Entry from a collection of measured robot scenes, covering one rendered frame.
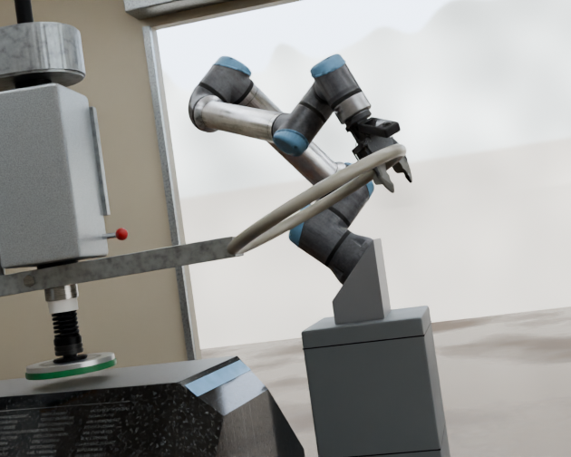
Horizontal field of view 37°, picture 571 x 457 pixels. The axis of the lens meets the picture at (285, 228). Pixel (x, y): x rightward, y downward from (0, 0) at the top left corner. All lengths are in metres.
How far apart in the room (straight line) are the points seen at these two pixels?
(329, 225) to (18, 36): 1.28
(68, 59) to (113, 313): 5.40
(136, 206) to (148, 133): 0.61
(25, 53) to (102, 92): 5.38
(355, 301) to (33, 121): 1.28
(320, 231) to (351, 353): 0.43
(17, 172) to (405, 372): 1.38
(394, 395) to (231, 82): 1.13
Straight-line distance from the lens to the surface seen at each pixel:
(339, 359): 2.84
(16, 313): 7.87
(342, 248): 2.93
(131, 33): 7.51
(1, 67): 2.17
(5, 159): 2.14
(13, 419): 2.13
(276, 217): 1.83
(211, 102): 2.67
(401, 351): 2.81
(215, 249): 2.03
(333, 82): 2.18
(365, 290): 2.88
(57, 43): 2.17
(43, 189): 2.10
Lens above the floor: 1.13
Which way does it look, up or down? 1 degrees up
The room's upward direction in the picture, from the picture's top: 8 degrees counter-clockwise
